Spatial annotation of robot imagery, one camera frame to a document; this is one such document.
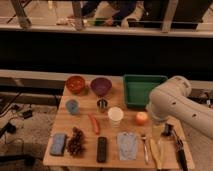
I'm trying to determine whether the blue cup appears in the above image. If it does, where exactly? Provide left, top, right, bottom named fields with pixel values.
left=65, top=99, right=79, bottom=115

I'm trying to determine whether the red-orange bowl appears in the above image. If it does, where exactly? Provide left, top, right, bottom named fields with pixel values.
left=66, top=76, right=85, bottom=94

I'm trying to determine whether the dark grape bunch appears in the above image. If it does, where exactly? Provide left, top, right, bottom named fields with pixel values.
left=67, top=127, right=85, bottom=157

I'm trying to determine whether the yellow banana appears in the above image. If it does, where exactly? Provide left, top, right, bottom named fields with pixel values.
left=150, top=138, right=164, bottom=170

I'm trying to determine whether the blue sponge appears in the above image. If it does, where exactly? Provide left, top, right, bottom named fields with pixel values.
left=50, top=133, right=67, bottom=156

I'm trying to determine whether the person in background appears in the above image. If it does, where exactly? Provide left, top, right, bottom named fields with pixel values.
left=81, top=0, right=145, bottom=28

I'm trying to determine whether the small black clip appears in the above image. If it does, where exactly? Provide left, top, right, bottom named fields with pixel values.
left=162, top=123, right=174, bottom=137

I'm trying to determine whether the red apple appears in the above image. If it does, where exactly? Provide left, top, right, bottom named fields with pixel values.
left=135, top=112, right=149, bottom=126

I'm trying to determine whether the silver fork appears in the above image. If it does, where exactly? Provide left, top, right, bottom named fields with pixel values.
left=141, top=134, right=149, bottom=165

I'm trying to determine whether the purple bowl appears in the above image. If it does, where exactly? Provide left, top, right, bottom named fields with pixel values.
left=90, top=77, right=112, bottom=97

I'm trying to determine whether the light blue towel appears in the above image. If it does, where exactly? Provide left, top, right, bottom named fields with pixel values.
left=117, top=132, right=138, bottom=160

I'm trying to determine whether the black remote control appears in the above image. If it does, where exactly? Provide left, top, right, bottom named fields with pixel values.
left=97, top=137, right=107, bottom=163

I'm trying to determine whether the white paper cup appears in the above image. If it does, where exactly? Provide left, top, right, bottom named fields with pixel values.
left=108, top=107, right=124, bottom=127

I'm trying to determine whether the small metal cup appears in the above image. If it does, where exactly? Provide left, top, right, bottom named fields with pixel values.
left=97, top=98, right=108, bottom=112

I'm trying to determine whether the green plastic tray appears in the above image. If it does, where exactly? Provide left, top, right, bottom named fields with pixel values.
left=123, top=74, right=167, bottom=109

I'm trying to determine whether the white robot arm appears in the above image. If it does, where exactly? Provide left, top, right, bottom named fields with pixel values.
left=146, top=76, right=213, bottom=139

